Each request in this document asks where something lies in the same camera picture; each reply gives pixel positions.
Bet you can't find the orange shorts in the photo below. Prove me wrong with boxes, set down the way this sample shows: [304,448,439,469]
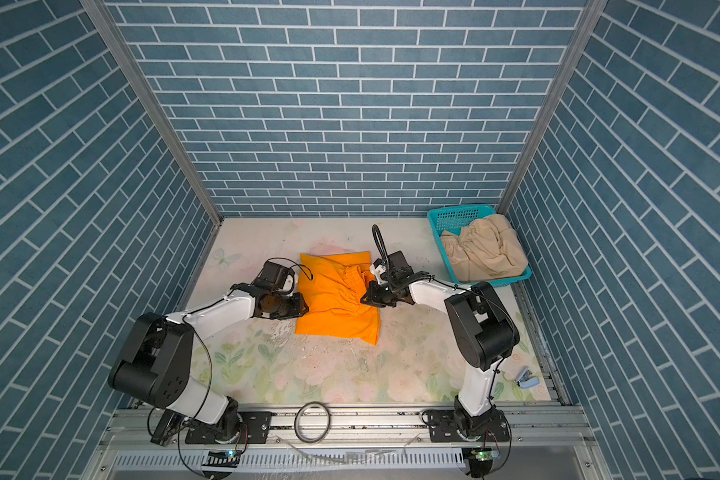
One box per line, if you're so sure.
[295,252,380,345]

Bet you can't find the beige shorts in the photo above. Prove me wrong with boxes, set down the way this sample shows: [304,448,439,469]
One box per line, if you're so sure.
[440,214,528,283]

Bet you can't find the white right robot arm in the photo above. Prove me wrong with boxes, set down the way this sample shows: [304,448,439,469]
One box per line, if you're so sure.
[361,272,520,420]

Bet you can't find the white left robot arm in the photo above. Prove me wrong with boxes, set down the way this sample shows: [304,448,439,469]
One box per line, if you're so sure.
[108,283,309,425]

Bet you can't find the teal plastic basket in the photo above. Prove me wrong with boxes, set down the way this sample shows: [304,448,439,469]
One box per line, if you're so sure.
[427,205,532,287]

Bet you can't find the black device beside left base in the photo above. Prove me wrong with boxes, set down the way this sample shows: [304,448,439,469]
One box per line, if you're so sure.
[147,410,184,447]

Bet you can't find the small blue white clip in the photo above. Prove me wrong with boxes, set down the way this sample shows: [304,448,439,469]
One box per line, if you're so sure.
[515,368,540,390]

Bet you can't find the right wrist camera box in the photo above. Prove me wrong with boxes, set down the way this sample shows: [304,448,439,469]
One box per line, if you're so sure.
[371,251,414,287]

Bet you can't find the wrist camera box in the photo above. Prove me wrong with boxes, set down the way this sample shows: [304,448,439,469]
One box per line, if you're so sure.
[371,251,414,287]
[253,260,296,294]

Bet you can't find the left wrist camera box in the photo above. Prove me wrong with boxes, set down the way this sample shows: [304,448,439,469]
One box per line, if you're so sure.
[253,260,296,294]

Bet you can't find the black right arm cable loop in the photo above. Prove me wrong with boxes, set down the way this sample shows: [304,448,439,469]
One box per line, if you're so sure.
[370,224,392,271]

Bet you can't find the coiled black cable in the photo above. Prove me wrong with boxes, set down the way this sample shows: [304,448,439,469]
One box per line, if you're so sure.
[293,401,332,445]

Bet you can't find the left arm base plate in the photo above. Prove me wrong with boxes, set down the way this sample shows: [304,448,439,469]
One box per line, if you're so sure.
[185,410,273,446]

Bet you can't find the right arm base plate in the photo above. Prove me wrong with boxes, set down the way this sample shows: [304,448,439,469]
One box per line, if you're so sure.
[420,408,511,443]

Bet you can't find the aluminium front rail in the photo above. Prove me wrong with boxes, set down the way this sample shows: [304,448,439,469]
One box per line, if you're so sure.
[83,402,609,479]

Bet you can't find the left aluminium corner post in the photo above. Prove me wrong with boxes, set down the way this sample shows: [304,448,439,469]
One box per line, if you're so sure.
[80,0,223,227]

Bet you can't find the aluminium corner post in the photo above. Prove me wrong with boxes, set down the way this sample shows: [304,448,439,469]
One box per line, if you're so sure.
[495,0,607,215]
[80,0,223,227]

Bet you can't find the right aluminium corner post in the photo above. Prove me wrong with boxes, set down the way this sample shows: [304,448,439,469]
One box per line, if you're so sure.
[495,0,607,215]

